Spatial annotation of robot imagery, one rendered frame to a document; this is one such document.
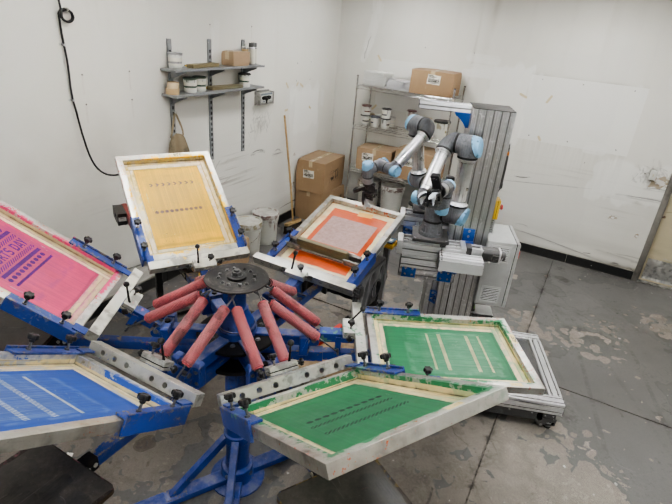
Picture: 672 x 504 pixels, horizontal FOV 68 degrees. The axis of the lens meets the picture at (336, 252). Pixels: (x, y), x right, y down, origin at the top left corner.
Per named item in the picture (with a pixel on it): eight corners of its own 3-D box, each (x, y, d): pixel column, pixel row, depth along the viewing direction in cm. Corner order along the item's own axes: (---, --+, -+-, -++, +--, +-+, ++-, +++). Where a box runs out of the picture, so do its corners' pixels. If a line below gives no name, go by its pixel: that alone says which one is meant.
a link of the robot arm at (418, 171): (420, 193, 355) (417, 120, 325) (406, 187, 366) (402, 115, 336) (432, 188, 361) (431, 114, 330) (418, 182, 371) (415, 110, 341)
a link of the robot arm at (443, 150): (441, 125, 286) (407, 197, 276) (459, 128, 281) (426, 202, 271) (444, 136, 296) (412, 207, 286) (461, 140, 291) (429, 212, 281)
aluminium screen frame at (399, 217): (330, 199, 361) (330, 194, 359) (405, 218, 337) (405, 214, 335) (268, 261, 309) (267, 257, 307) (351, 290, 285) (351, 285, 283)
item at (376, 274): (369, 295, 363) (374, 255, 349) (380, 298, 360) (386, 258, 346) (340, 323, 326) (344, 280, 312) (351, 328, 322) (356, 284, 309)
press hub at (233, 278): (232, 439, 311) (231, 244, 253) (284, 467, 295) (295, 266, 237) (188, 483, 279) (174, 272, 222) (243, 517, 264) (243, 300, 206)
